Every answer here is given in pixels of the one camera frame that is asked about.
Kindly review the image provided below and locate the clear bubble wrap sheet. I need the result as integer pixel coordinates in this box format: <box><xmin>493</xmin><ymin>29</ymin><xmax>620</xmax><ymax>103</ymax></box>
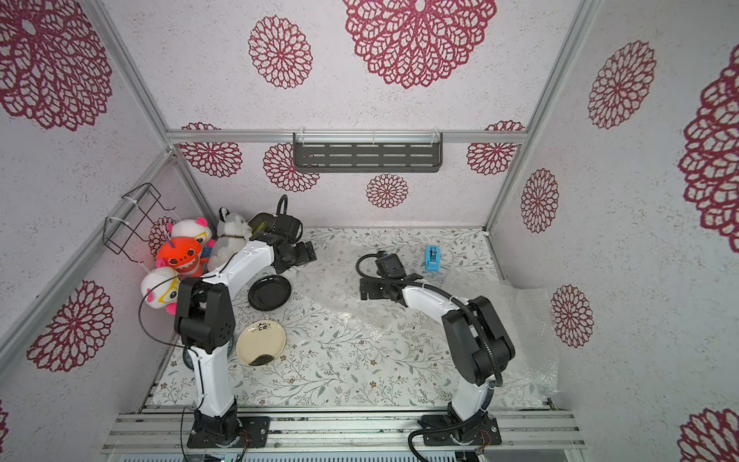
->
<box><xmin>289</xmin><ymin>228</ymin><xmax>559</xmax><ymax>409</ymax></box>

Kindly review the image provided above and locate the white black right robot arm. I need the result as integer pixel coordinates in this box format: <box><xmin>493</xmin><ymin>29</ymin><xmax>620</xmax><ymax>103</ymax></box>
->
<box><xmin>359</xmin><ymin>276</ymin><xmax>516</xmax><ymax>422</ymax></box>

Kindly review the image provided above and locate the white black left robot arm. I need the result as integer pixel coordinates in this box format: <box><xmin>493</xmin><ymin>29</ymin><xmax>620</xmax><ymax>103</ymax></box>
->
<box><xmin>174</xmin><ymin>237</ymin><xmax>317</xmax><ymax>418</ymax></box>

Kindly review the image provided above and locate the black dinner plate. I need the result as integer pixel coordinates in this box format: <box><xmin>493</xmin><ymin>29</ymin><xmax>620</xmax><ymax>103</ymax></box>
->
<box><xmin>247</xmin><ymin>275</ymin><xmax>293</xmax><ymax>312</ymax></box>

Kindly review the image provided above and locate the floral table mat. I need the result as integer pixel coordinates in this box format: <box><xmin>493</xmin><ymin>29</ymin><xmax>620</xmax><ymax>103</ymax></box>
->
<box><xmin>151</xmin><ymin>226</ymin><xmax>550</xmax><ymax>410</ymax></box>

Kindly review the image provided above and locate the blue tape dispenser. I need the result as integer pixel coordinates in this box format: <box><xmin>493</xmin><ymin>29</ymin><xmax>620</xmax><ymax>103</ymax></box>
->
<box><xmin>425</xmin><ymin>246</ymin><xmax>441</xmax><ymax>273</ymax></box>

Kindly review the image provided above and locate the grey white husky plush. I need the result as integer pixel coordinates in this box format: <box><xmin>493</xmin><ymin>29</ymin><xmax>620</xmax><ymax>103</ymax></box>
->
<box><xmin>207</xmin><ymin>207</ymin><xmax>252</xmax><ymax>271</ymax></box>

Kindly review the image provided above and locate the white pink plush toy top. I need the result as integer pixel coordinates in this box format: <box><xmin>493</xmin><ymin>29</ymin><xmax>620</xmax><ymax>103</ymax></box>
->
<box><xmin>167</xmin><ymin>217</ymin><xmax>216</xmax><ymax>248</ymax></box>

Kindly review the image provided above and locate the orange red plush toy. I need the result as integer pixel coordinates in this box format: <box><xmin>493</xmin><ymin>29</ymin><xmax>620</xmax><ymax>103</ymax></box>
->
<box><xmin>156</xmin><ymin>237</ymin><xmax>207</xmax><ymax>277</ymax></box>

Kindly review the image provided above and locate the white plush with yellow glasses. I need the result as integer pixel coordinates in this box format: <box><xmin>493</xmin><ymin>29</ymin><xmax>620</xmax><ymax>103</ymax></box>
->
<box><xmin>140</xmin><ymin>267</ymin><xmax>180</xmax><ymax>316</ymax></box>

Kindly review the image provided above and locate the blue patterned green plate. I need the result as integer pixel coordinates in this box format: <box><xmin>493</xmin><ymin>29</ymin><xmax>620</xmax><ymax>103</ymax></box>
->
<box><xmin>183</xmin><ymin>348</ymin><xmax>199</xmax><ymax>371</ymax></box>

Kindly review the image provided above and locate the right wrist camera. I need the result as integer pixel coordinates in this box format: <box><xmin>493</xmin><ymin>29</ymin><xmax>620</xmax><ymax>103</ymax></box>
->
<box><xmin>375</xmin><ymin>251</ymin><xmax>406</xmax><ymax>279</ymax></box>

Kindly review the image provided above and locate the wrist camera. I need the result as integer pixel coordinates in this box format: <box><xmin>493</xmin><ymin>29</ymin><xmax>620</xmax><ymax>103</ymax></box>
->
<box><xmin>375</xmin><ymin>251</ymin><xmax>406</xmax><ymax>279</ymax></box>
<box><xmin>267</xmin><ymin>194</ymin><xmax>303</xmax><ymax>244</ymax></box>

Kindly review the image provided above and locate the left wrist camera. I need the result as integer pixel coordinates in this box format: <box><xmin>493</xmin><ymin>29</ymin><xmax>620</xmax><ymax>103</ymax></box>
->
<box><xmin>267</xmin><ymin>194</ymin><xmax>303</xmax><ymax>244</ymax></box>

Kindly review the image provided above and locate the grey wall shelf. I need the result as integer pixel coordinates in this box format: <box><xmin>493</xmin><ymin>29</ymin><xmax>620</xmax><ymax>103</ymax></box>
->
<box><xmin>293</xmin><ymin>132</ymin><xmax>444</xmax><ymax>173</ymax></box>

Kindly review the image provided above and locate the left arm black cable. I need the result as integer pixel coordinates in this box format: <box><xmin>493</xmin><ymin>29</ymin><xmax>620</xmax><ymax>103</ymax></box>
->
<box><xmin>137</xmin><ymin>274</ymin><xmax>192</xmax><ymax>350</ymax></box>

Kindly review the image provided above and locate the black wire basket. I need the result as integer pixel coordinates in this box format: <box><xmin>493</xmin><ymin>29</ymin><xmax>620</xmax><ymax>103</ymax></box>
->
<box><xmin>100</xmin><ymin>182</ymin><xmax>176</xmax><ymax>268</ymax></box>

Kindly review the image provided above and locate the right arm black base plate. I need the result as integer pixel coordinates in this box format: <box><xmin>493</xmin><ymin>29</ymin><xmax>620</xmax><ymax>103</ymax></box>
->
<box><xmin>418</xmin><ymin>406</ymin><xmax>502</xmax><ymax>447</ymax></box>

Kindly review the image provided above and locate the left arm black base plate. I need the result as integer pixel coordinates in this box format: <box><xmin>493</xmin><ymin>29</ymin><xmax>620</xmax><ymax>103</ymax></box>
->
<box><xmin>186</xmin><ymin>404</ymin><xmax>271</xmax><ymax>449</ymax></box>

